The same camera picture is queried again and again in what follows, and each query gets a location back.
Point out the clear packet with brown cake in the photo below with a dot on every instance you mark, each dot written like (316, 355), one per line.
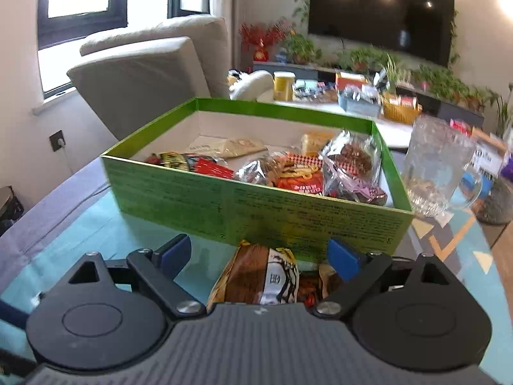
(256, 170)
(352, 156)

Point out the cream fabric armchair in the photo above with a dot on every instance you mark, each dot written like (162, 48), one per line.
(132, 80)

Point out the black wall socket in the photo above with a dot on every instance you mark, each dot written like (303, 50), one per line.
(57, 140)

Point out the clear glass mug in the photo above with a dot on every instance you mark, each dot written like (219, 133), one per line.
(433, 160)

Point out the grey television cabinet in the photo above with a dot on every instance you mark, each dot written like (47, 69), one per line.
(453, 112)

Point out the tall plant in white pot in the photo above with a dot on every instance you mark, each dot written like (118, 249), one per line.
(505, 108)

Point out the row of potted plants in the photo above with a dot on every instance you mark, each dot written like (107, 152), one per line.
(449, 84)

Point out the green cardboard box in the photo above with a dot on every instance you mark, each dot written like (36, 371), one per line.
(240, 208)

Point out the red yellow snack packet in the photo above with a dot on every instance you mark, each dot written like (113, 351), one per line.
(188, 164)

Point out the lavender table cloth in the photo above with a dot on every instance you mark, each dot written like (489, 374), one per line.
(40, 216)

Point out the red flower decoration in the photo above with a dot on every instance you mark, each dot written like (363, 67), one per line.
(264, 40)

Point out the purple snack packet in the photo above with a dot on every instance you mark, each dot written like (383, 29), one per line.
(368, 194)

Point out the white blue cardboard box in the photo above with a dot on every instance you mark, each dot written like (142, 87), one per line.
(487, 154)

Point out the blue plastic basket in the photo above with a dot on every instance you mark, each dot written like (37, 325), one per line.
(358, 104)

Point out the red orange snack packet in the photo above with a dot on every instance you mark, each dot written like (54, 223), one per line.
(300, 176)

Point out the beige snack packet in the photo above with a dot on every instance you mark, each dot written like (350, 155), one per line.
(228, 147)

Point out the red brown snack packet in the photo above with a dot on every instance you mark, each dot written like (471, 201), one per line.
(312, 288)

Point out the orange pink box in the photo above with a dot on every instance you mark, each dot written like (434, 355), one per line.
(350, 80)

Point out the yellow woven basket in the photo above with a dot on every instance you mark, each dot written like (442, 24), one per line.
(400, 110)

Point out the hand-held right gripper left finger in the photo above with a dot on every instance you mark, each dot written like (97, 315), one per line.
(172, 256)

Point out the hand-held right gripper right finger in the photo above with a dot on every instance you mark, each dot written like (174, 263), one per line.
(344, 258)

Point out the round white table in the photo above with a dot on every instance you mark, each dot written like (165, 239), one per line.
(320, 108)

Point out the potted green plant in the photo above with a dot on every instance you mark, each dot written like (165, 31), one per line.
(360, 58)
(300, 48)

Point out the brown white snack packet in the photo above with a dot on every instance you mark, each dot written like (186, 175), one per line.
(248, 268)

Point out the dark round bin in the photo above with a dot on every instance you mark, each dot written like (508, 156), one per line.
(10, 210)

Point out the blue white vase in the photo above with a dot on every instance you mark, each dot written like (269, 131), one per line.
(281, 57)

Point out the teal patterned table mat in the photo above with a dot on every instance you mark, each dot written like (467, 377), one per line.
(120, 240)

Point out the spider plant in vase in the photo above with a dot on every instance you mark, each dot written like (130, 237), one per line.
(390, 70)

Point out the black television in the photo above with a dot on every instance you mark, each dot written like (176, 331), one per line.
(380, 12)

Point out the yellow canister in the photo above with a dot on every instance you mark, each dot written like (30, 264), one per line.
(283, 86)

